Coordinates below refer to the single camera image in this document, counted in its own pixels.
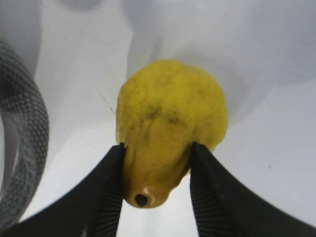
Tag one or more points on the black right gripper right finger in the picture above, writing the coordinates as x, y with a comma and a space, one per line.
224, 207

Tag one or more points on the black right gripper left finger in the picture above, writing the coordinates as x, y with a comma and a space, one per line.
91, 209

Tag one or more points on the navy blue lunch bag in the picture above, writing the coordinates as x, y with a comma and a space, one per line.
22, 103

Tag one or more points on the yellow pear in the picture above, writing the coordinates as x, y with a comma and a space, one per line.
161, 111

